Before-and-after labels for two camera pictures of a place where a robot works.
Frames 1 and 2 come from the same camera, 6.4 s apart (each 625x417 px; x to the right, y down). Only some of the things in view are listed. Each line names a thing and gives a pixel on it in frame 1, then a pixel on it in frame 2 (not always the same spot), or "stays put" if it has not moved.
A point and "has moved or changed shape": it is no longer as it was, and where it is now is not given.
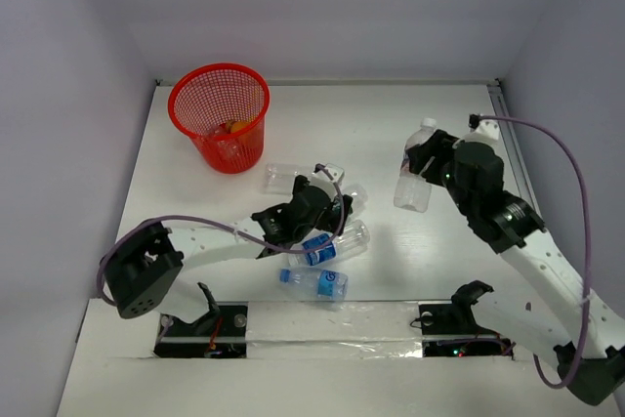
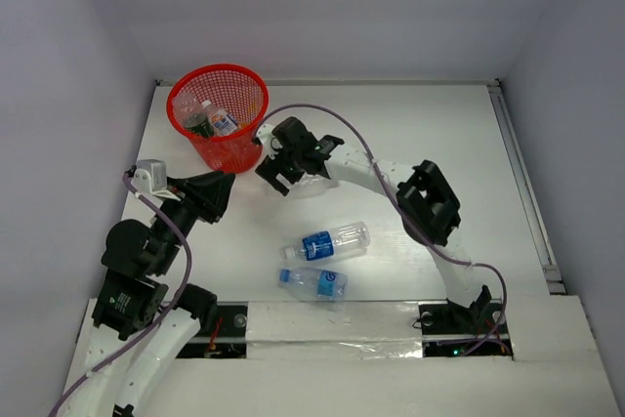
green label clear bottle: x=359 y=196 -> x=190 y=112
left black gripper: x=339 y=212 -> x=198 y=200
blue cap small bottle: x=318 y=282 stays put
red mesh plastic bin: x=223 y=107 stays put
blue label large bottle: x=354 y=237 stays put
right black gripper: x=440 y=145 -> x=270 y=169
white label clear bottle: x=413 y=191 has moved or changed shape
